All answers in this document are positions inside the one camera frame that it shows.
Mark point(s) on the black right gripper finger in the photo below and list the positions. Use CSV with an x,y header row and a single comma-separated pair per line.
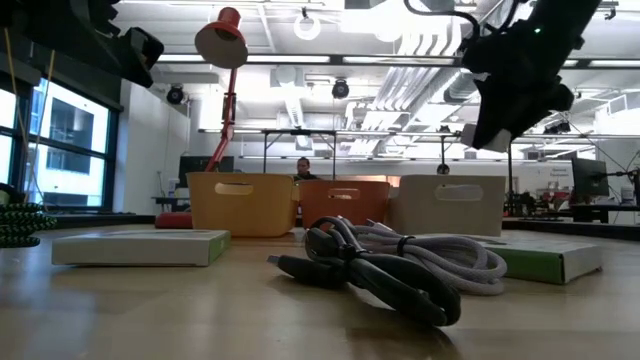
x,y
492,120

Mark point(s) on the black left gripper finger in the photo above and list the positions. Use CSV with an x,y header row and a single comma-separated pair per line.
x,y
145,55

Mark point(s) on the white green box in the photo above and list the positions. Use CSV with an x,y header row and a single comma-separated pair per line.
x,y
140,247
545,262

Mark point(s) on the grey plastic bin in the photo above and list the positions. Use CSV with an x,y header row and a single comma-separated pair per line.
x,y
450,210

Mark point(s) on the orange plastic bin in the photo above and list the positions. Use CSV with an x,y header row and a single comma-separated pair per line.
x,y
350,205

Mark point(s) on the yellow plastic bin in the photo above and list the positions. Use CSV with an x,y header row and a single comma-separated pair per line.
x,y
245,210

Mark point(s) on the black ceiling spotlight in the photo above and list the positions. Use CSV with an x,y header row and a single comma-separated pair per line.
x,y
175,95
340,89

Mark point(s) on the red desk lamp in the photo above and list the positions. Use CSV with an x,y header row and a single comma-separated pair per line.
x,y
222,45

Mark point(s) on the black computer monitor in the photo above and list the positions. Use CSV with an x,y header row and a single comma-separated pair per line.
x,y
590,177

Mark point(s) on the large window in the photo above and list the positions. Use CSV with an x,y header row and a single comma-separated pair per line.
x,y
70,145

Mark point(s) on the dark wide monitor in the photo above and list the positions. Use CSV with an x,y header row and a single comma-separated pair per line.
x,y
192,170

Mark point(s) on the person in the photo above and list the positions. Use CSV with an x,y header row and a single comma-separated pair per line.
x,y
305,170

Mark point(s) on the black metal stand frame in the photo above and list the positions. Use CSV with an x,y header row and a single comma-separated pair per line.
x,y
300,132

